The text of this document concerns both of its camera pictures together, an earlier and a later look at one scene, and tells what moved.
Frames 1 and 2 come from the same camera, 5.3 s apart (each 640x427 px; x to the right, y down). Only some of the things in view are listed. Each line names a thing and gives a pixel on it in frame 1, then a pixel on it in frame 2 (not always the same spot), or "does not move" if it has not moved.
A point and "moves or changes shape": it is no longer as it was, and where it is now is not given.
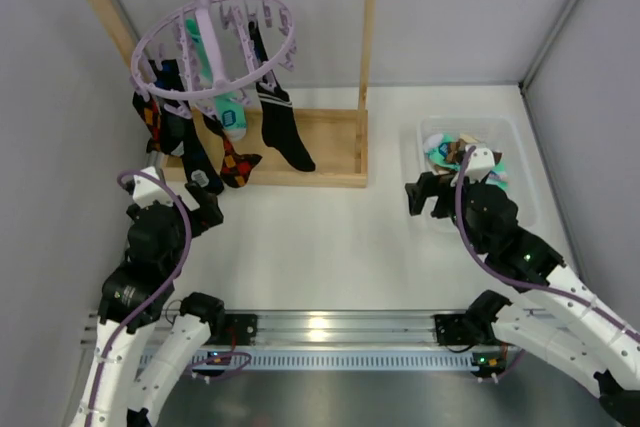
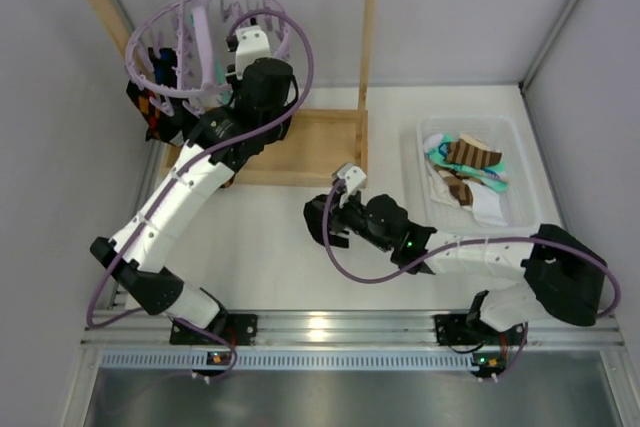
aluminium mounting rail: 329,330 does not move
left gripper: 197,208 to 232,80
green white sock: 231,108 to 225,90
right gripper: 435,192 to 329,220
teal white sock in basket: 435,146 does not move
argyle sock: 150,112 moves or changes shape
